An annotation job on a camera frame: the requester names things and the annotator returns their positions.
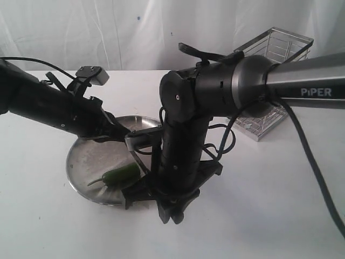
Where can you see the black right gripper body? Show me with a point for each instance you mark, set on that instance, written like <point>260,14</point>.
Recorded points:
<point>171,203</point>

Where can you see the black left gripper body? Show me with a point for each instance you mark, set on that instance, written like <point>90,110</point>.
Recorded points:
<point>107,128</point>

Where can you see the green cucumber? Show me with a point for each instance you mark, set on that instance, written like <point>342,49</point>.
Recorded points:
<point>120,177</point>

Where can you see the black handled serrated knife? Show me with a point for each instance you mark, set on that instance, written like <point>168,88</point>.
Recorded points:
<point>139,162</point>

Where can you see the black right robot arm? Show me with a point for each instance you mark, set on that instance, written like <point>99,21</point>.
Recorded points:
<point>191,98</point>

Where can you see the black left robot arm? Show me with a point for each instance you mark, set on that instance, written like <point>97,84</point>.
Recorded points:
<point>62,107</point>

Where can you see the round steel plate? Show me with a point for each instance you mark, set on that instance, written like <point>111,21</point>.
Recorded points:
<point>88,160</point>

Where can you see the white backdrop curtain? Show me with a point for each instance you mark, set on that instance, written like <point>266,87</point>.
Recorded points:
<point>144,35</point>

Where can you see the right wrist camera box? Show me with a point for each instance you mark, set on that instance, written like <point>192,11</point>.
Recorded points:
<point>143,138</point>

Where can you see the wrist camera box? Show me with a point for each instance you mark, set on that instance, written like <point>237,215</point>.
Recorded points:
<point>143,138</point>
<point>95,75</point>

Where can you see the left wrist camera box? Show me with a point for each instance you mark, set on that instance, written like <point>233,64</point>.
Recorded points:
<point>95,75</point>

